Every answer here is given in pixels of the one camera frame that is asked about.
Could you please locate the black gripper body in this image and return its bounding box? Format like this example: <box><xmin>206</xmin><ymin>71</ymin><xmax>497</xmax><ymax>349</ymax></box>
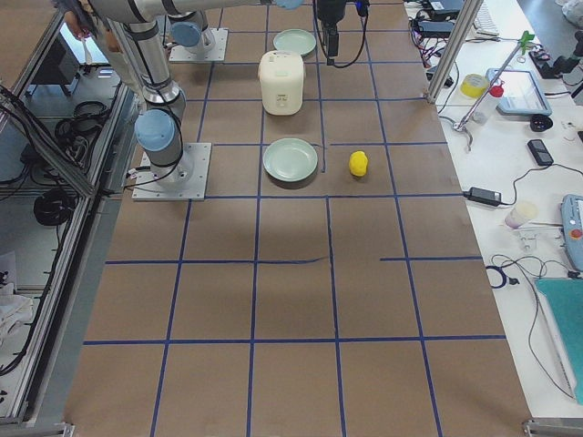
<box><xmin>316</xmin><ymin>0</ymin><xmax>347</xmax><ymax>27</ymax></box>

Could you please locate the cream white rice cooker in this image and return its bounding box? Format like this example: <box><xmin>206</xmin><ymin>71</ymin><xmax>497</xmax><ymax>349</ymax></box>
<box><xmin>258</xmin><ymin>50</ymin><xmax>305</xmax><ymax>116</ymax></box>

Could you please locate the pale green plate far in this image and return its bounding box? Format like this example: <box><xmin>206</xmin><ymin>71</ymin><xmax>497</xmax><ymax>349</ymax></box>
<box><xmin>273</xmin><ymin>29</ymin><xmax>316</xmax><ymax>56</ymax></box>

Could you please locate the pale green plate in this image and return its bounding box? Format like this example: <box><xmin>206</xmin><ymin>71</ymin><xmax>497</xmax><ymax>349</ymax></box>
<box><xmin>262</xmin><ymin>137</ymin><xmax>318</xmax><ymax>182</ymax></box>
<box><xmin>273</xmin><ymin>29</ymin><xmax>316</xmax><ymax>56</ymax></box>

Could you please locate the black laptop charger top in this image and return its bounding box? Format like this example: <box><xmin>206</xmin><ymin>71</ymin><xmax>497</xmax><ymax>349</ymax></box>
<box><xmin>417</xmin><ymin>20</ymin><xmax>455</xmax><ymax>38</ymax></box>

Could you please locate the yellow rubber duck toy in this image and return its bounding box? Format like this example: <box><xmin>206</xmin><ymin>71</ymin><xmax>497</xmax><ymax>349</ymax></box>
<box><xmin>348</xmin><ymin>150</ymin><xmax>369</xmax><ymax>178</ymax></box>

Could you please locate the pale green plate near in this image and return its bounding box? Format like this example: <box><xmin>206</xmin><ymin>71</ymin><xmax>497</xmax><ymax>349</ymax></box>
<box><xmin>262</xmin><ymin>137</ymin><xmax>318</xmax><ymax>182</ymax></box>

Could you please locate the yellow tape roll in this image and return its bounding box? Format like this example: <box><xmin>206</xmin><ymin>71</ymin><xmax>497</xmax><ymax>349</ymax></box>
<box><xmin>460</xmin><ymin>74</ymin><xmax>489</xmax><ymax>99</ymax></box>

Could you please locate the metal rod with green clip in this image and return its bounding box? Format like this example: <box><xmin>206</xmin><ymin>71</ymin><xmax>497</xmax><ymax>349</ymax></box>
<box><xmin>452</xmin><ymin>31</ymin><xmax>535</xmax><ymax>132</ymax></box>

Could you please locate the bottle with red cap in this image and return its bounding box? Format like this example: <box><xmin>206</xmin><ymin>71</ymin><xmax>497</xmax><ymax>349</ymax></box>
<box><xmin>471</xmin><ymin>84</ymin><xmax>505</xmax><ymax>125</ymax></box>

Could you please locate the blue teach pendant tablet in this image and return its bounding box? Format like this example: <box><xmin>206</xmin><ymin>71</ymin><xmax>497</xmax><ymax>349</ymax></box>
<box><xmin>496</xmin><ymin>69</ymin><xmax>552</xmax><ymax>116</ymax></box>

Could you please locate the black power adapter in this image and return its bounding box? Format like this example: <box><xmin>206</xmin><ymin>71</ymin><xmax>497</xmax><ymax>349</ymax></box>
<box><xmin>463</xmin><ymin>187</ymin><xmax>502</xmax><ymax>207</ymax></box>

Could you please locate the black remote handset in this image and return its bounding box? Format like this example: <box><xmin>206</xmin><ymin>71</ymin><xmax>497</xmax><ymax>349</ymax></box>
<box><xmin>527</xmin><ymin>139</ymin><xmax>554</xmax><ymax>167</ymax></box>

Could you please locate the brown paper table cover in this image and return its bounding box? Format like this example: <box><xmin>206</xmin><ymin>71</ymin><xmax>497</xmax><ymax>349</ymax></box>
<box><xmin>64</xmin><ymin>1</ymin><xmax>528</xmax><ymax>436</ymax></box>

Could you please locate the translucent plastic cup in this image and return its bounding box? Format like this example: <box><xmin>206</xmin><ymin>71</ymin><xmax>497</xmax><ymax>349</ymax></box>
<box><xmin>504</xmin><ymin>201</ymin><xmax>538</xmax><ymax>229</ymax></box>

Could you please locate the teal cutting mat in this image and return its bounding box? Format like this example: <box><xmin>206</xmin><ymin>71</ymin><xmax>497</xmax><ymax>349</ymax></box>
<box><xmin>536</xmin><ymin>279</ymin><xmax>582</xmax><ymax>404</ymax></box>

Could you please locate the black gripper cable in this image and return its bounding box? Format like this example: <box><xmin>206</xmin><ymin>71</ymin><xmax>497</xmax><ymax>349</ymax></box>
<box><xmin>318</xmin><ymin>0</ymin><xmax>371</xmax><ymax>68</ymax></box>

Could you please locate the aluminium frame post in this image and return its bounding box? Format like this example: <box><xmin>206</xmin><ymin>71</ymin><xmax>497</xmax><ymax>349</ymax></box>
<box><xmin>425</xmin><ymin>0</ymin><xmax>483</xmax><ymax>104</ymax></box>

